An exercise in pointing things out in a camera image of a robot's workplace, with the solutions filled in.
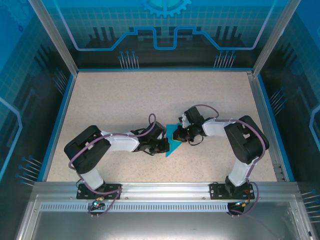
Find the grey metal tray panel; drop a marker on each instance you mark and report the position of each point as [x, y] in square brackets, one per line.
[162, 225]

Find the blue paper sheet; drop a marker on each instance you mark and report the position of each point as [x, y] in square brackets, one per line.
[172, 147]

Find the aluminium side rail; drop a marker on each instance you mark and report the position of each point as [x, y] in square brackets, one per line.
[265, 125]

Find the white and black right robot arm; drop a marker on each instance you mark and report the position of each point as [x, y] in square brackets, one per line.
[217, 127]

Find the aluminium mounting rail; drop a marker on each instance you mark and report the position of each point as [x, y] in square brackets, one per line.
[162, 190]

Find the blue table border strip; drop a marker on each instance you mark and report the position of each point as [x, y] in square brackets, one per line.
[274, 125]
[60, 125]

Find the aluminium frame post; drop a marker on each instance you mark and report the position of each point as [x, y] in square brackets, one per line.
[60, 42]
[272, 42]

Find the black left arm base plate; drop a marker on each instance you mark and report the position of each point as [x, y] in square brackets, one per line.
[83, 193]

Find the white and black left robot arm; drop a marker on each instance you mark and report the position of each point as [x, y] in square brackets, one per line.
[120, 142]

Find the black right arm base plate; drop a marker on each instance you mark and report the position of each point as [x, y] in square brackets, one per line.
[216, 191]

